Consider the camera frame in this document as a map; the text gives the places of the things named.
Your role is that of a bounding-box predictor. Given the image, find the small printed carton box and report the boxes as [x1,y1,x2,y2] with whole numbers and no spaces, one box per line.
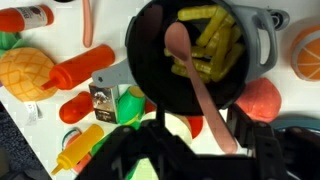
[88,83,120,124]

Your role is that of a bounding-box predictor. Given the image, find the yellow mustard bottle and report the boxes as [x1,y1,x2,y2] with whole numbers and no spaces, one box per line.
[50,123,105,176]

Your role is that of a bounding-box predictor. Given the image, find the plush toy pineapple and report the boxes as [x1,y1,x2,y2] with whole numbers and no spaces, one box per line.
[0,31,59,126]

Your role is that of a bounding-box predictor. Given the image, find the small red sauce bottle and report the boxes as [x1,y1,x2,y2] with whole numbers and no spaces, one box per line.
[0,4,55,33]

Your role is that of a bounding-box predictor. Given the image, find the yellow toy fries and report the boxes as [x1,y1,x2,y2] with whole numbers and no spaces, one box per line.
[163,4,247,84]

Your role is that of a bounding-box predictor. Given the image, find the grey round knob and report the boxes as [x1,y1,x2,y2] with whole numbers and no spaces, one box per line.
[266,8,291,32]

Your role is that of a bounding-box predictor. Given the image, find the pink plastic spoon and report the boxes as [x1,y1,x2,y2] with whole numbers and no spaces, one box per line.
[164,21,238,155]

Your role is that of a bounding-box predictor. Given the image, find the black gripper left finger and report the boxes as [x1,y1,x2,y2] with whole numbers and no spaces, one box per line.
[74,119,198,180]

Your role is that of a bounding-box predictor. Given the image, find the red plush peach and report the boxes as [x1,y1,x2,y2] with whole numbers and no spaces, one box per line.
[234,77,283,124]

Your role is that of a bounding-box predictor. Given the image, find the orange ketchup bottle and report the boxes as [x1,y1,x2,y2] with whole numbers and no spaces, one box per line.
[41,44,116,91]

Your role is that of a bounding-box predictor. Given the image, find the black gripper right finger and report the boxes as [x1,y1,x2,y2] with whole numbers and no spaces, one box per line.
[226,103,320,180]

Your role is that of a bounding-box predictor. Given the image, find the toy orange half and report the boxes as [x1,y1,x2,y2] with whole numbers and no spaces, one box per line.
[290,24,320,82]

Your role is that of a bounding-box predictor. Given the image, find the toy watermelon slice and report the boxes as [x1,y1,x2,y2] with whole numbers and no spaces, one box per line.
[61,127,94,174]

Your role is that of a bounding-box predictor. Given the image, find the black pot grey handle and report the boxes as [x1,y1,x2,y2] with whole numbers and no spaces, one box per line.
[91,0,279,117]

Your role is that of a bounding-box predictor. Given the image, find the cream small bowl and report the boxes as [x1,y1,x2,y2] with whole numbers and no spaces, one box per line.
[141,111,194,146]

